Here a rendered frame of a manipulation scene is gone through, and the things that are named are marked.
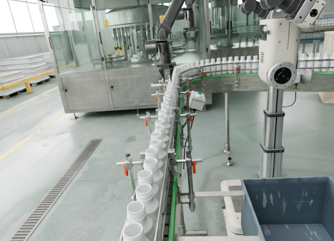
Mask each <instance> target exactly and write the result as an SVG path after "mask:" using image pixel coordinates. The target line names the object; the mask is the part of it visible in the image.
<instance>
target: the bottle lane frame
mask: <svg viewBox="0 0 334 241"><path fill-rule="evenodd" d="M180 96H181V98H182V99H181V100H180V102H179V113H180V114H182V113H183V111H182V107H183V106H184V104H183V96H182V94H181V95H180ZM183 110H184V107H183ZM178 120H180V125H177V136H176V147H175V153H176V156H175V158H176V159H177V160H181V159H182V146H181V140H182V139H181V138H180V133H181V134H182V130H183V128H182V125H183V117H180V118H178ZM174 166H176V170H177V173H176V175H173V176H172V177H173V181H172V182H171V183H172V189H171V190H172V193H171V197H170V198H171V204H170V205H168V206H170V214H168V215H169V224H168V225H166V226H168V235H167V236H164V237H167V241H175V238H176V234H177V236H178V237H179V236H180V207H181V203H180V204H179V203H178V190H177V184H179V186H180V191H181V175H182V163H177V165H174Z"/></svg>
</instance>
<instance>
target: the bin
mask: <svg viewBox="0 0 334 241"><path fill-rule="evenodd" d="M241 183H242V190H241V191H209V192H195V197H222V196H241V227H242V231H243V234H244V236H219V237H178V236H177V234H176V238H175V241H334V180H333V179H332V178H331V177H330V176H302V177H273V178H244V179H241Z"/></svg>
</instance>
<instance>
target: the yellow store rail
mask: <svg viewBox="0 0 334 241"><path fill-rule="evenodd" d="M51 73H54V70H50V71H47V72H44V73H41V74H38V75H35V76H31V77H28V78H25V79H22V80H18V81H15V82H12V83H9V84H6V85H3V86H0V91H1V90H4V89H7V88H10V87H13V86H16V85H19V84H21V83H25V87H26V90H27V94H32V93H33V92H32V90H31V87H30V84H29V81H30V80H34V79H36V78H39V77H42V76H45V75H48V74H51Z"/></svg>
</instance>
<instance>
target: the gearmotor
mask: <svg viewBox="0 0 334 241"><path fill-rule="evenodd" d="M311 82H312V70H297V76H296V79H295V81H294V82H293V84H295V86H296V87H295V101H296V91H297V85H298V84H310V83H311ZM295 101H294V103H295ZM294 103H293V104H294ZM293 104H292V105H293ZM292 105H289V106H292ZM289 106H283V107H289Z"/></svg>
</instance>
